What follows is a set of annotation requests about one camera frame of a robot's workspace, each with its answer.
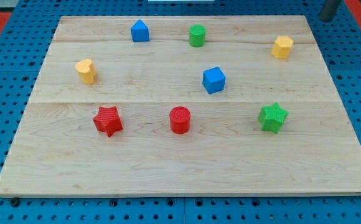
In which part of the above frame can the yellow hexagon block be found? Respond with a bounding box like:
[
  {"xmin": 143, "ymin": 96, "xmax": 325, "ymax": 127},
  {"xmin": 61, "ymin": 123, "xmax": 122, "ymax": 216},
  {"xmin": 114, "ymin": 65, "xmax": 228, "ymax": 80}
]
[{"xmin": 271, "ymin": 36, "xmax": 294, "ymax": 59}]

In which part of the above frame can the red cylinder block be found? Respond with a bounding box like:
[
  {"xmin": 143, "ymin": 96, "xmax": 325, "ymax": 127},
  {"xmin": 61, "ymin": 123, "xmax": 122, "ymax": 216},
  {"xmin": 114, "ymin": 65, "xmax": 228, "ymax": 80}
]
[{"xmin": 169, "ymin": 106, "xmax": 191, "ymax": 134}]

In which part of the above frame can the wooden board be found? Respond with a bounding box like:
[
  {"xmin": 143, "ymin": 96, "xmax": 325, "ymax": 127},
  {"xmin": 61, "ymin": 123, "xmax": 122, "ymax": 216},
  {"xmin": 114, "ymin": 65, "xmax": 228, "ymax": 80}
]
[{"xmin": 0, "ymin": 16, "xmax": 361, "ymax": 198}]

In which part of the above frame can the blue cube block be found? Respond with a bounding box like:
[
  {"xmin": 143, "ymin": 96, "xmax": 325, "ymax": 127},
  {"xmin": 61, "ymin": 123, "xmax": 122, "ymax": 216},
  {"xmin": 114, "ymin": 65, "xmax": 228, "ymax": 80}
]
[{"xmin": 202, "ymin": 67, "xmax": 226, "ymax": 94}]

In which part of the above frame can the red star block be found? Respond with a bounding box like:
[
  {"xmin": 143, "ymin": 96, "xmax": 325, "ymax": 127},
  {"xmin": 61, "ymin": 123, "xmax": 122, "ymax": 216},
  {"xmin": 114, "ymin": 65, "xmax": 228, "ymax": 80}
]
[{"xmin": 93, "ymin": 106, "xmax": 123, "ymax": 138}]

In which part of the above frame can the green cylinder block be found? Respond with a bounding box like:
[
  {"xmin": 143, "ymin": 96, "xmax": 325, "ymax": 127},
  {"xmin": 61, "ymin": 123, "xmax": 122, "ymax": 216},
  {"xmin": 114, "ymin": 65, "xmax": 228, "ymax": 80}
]
[{"xmin": 189, "ymin": 24, "xmax": 206, "ymax": 47}]

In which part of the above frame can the blue triangular prism block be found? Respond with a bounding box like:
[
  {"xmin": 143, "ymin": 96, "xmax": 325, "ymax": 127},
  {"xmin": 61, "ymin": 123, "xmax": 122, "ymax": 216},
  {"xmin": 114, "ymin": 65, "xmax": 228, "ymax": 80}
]
[{"xmin": 130, "ymin": 19, "xmax": 150, "ymax": 42}]

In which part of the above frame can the green star block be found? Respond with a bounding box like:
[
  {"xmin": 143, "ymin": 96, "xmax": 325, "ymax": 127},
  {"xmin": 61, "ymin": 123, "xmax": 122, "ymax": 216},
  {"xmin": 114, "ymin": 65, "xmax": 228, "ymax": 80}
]
[{"xmin": 258, "ymin": 102, "xmax": 289, "ymax": 134}]

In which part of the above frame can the yellow heart block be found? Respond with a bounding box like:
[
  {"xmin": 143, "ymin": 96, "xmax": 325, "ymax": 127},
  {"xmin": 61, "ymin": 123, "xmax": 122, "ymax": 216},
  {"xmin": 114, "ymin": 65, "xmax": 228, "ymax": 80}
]
[{"xmin": 75, "ymin": 58, "xmax": 96, "ymax": 85}]

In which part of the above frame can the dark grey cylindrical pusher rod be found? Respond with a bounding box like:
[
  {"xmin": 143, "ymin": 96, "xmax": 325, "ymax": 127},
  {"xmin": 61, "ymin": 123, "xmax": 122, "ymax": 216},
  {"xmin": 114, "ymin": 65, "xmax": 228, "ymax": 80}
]
[{"xmin": 319, "ymin": 0, "xmax": 342, "ymax": 22}]

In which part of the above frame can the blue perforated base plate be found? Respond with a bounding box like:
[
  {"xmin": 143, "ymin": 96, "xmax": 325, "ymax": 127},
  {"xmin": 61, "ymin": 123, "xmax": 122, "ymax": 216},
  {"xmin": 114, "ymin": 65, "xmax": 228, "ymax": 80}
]
[{"xmin": 0, "ymin": 1, "xmax": 361, "ymax": 223}]

